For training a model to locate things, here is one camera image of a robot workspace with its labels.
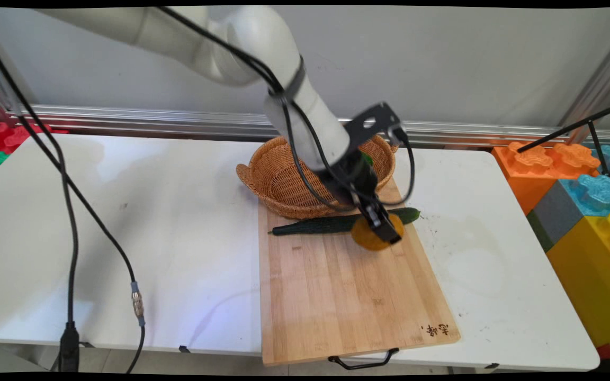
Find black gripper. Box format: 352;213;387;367
320;151;402;245

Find orange fruit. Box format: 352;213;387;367
351;213;406;251

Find long dark green cucumber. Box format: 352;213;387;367
271;207;421;237

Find bamboo cutting board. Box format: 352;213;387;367
258;177;461;367

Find woven wicker basket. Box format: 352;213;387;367
236;134;399;221

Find orange giant toy brick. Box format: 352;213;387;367
491;141;601;215

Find grey giant toy brick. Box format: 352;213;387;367
526;179;584;253

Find yellow giant toy brick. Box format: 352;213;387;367
545;212;610;368

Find blue giant toy brick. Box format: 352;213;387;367
559;143;610;218

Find black tripod rods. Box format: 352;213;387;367
516;99;610;184

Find red giant toy brick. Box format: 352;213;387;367
0;120;68;158

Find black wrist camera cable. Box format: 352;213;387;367
377;127;417;208

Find black metal board handle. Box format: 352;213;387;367
328;347;400;370

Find black cable with metal connector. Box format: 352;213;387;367
0;74;146;374

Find aluminium frame rail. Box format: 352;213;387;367
0;103;610;149

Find slanted aluminium frame post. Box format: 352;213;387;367
558;24;610;144

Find black cable with usb plug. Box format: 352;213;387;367
0;21;81;373

